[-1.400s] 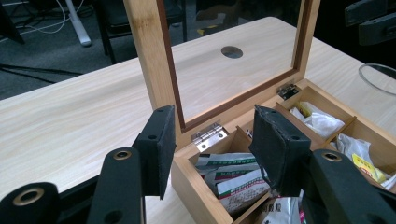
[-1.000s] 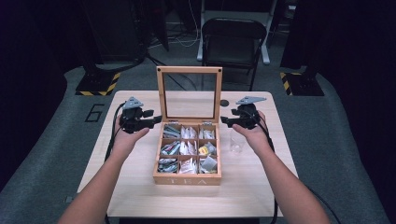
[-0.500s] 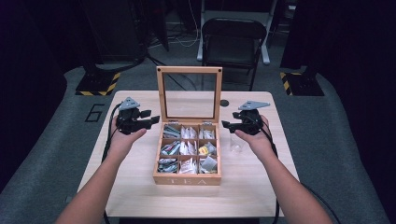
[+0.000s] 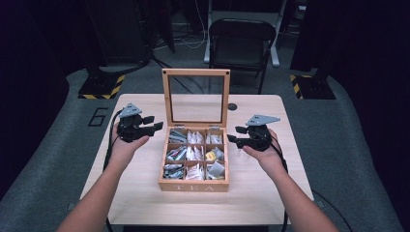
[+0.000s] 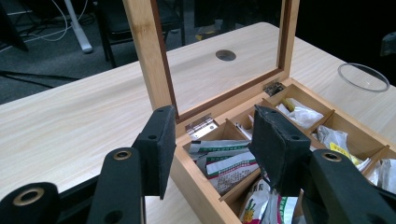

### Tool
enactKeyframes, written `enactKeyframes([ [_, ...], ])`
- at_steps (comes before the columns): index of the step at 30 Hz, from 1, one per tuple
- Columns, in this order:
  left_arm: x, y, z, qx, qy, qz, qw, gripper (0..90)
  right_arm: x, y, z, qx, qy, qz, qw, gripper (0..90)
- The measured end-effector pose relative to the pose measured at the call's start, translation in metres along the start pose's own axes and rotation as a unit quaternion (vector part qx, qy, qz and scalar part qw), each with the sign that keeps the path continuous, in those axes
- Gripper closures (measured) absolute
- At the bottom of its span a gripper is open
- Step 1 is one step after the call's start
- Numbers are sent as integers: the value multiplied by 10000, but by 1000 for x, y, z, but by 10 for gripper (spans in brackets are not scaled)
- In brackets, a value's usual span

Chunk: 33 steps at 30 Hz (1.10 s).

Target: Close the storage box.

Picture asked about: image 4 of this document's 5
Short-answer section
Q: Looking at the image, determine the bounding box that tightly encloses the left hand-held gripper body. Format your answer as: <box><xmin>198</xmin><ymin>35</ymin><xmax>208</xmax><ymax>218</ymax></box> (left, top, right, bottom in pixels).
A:
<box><xmin>116</xmin><ymin>102</ymin><xmax>148</xmax><ymax>144</ymax></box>

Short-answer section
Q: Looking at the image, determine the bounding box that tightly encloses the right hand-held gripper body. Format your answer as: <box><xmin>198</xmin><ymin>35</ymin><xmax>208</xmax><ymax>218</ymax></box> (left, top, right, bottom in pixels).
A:
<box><xmin>244</xmin><ymin>113</ymin><xmax>281</xmax><ymax>153</ymax></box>

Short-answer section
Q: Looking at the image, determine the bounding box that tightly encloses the wooden tea box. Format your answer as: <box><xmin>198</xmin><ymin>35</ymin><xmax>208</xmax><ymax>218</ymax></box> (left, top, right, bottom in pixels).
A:
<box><xmin>157</xmin><ymin>68</ymin><xmax>232</xmax><ymax>193</ymax></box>

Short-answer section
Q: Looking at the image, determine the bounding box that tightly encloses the person's left hand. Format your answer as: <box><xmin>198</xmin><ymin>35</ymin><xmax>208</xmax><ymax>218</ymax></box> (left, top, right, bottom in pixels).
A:
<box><xmin>107</xmin><ymin>123</ymin><xmax>151</xmax><ymax>169</ymax></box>

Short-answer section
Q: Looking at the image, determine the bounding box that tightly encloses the person's right hand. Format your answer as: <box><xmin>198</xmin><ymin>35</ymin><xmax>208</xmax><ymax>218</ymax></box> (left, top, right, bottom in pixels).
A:
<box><xmin>242</xmin><ymin>128</ymin><xmax>288</xmax><ymax>178</ymax></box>

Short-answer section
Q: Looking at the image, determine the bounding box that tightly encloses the pile of tea bags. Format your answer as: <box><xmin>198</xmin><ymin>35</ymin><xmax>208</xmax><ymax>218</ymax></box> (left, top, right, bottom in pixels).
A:
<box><xmin>161</xmin><ymin>128</ymin><xmax>226</xmax><ymax>181</ymax></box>

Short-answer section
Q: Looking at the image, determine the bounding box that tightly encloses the striped black stand base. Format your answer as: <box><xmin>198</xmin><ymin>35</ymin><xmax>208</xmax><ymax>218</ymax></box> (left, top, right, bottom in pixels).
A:
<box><xmin>77</xmin><ymin>73</ymin><xmax>127</xmax><ymax>101</ymax></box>
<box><xmin>288</xmin><ymin>73</ymin><xmax>337</xmax><ymax>101</ymax></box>

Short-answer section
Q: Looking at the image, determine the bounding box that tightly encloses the black folding chair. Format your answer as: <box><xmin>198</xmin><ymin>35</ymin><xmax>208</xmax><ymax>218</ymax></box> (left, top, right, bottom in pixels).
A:
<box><xmin>207</xmin><ymin>17</ymin><xmax>278</xmax><ymax>96</ymax></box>

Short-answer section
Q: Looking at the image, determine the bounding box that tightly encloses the black equipment cabinet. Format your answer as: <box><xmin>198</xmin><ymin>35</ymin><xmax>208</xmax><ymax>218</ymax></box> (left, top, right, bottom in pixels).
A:
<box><xmin>86</xmin><ymin>0</ymin><xmax>153</xmax><ymax>66</ymax></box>

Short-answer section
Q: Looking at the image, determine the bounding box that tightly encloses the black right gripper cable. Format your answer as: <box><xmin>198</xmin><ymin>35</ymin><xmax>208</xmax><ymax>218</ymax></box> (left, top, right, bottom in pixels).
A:
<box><xmin>270</xmin><ymin>134</ymin><xmax>290</xmax><ymax>232</ymax></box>

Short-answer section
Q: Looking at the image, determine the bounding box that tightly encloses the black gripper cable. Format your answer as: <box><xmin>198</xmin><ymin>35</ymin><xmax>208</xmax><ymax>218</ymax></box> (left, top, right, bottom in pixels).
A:
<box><xmin>102</xmin><ymin>108</ymin><xmax>125</xmax><ymax>232</ymax></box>
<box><xmin>270</xmin><ymin>134</ymin><xmax>290</xmax><ymax>232</ymax></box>

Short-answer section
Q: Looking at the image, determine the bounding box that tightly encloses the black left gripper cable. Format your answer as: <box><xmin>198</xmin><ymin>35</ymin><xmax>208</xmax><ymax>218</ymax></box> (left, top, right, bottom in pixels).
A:
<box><xmin>102</xmin><ymin>108</ymin><xmax>125</xmax><ymax>232</ymax></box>

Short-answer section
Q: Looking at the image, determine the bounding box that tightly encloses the white cable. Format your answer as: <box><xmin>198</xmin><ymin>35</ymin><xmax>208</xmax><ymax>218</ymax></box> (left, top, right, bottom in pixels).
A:
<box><xmin>175</xmin><ymin>0</ymin><xmax>209</xmax><ymax>50</ymax></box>

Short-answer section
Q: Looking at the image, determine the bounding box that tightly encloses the thin black floor cable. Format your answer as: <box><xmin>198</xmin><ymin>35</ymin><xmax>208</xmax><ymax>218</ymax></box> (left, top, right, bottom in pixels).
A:
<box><xmin>310</xmin><ymin>188</ymin><xmax>355</xmax><ymax>232</ymax></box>

